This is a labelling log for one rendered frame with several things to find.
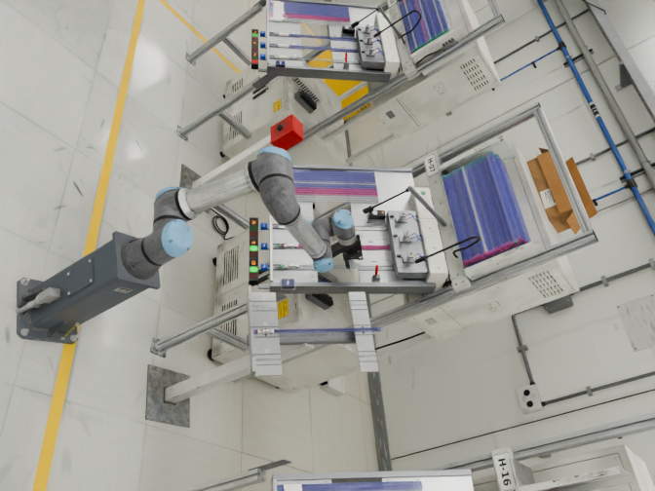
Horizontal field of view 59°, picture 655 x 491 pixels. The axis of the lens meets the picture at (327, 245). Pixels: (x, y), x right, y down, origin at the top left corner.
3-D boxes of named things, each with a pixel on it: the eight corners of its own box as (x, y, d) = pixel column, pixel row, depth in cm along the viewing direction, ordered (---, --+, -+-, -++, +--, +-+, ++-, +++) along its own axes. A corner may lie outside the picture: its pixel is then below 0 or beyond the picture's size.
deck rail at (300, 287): (269, 293, 246) (270, 285, 241) (269, 289, 247) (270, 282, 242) (433, 293, 255) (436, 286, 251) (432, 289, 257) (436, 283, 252)
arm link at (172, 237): (141, 257, 197) (169, 242, 191) (144, 224, 204) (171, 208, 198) (169, 270, 206) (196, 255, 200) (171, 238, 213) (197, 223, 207)
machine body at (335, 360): (202, 361, 294) (298, 321, 267) (209, 249, 335) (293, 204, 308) (284, 396, 338) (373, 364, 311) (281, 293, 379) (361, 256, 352)
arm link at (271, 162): (144, 224, 202) (284, 171, 186) (147, 191, 210) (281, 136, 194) (166, 241, 211) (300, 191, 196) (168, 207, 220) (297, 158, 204)
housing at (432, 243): (422, 291, 257) (430, 273, 246) (405, 206, 286) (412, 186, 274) (440, 291, 258) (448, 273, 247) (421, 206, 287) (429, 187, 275)
